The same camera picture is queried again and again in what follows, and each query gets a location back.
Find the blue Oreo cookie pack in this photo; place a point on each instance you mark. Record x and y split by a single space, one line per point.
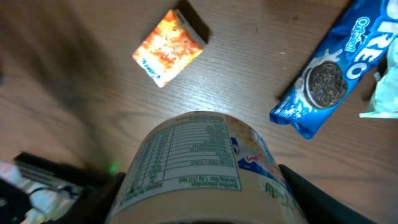
355 44

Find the orange snack box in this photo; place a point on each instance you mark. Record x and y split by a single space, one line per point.
169 48

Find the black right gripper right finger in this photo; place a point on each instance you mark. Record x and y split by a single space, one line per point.
318 206

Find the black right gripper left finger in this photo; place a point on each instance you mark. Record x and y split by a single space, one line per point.
96 207

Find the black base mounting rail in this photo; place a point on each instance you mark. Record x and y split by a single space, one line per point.
37 190

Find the green lid jar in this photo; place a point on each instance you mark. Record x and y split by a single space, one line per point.
204 166

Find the light teal snack packet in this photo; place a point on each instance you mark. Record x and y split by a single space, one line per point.
383 103

